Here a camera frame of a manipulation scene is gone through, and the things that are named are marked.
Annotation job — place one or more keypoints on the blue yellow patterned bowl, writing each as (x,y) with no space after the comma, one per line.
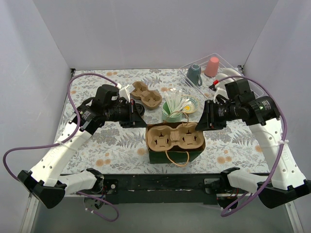
(193,106)

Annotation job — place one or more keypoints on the green paper bag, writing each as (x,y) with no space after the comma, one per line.
(176,156)

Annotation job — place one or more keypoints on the pink plastic cup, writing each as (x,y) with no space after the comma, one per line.
(212,67)

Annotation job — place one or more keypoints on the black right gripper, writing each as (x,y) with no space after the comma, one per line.
(209,114)

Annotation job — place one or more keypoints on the teal mug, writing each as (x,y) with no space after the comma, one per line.
(194,75)

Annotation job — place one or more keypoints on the green straw holder cup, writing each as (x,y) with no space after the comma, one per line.
(168,116)

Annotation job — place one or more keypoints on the white wire dish rack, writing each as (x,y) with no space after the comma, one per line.
(206,80)

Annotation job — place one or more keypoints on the floral tablecloth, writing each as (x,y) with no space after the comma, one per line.
(115,150)

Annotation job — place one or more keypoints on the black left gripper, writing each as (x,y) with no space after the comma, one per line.
(131,114)

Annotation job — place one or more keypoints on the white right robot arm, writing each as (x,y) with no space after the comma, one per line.
(267,123)

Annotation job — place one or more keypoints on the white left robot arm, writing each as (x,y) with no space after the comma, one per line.
(45,181)

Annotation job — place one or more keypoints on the paper wrapped straw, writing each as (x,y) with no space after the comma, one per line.
(172,100)
(184,106)

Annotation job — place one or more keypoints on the white plate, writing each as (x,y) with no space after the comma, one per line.
(220,76)
(231,72)

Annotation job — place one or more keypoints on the brown cardboard cup carrier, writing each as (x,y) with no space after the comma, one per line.
(151,99)
(165,137)

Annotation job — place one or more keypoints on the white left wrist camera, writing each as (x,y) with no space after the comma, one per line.
(125,91)

